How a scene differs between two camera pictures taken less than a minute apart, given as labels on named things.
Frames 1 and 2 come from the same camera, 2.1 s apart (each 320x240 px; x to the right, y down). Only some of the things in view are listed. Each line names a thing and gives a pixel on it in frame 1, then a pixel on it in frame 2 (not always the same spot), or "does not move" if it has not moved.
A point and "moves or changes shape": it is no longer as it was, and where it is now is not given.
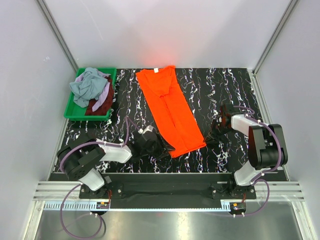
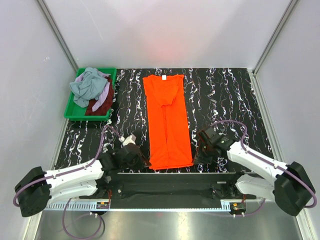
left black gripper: x=163 y=148 -> x=142 y=163
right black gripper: x=212 y=137 -> x=199 y=158
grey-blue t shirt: x=89 y=87 does not move
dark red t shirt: x=104 y=108 does not move
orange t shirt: x=175 y=119 moves or changes shape
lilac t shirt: x=104 y=93 does not move
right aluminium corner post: x=289 y=8 does not move
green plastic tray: x=73 y=112 does not move
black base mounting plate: x=168 y=190 does not move
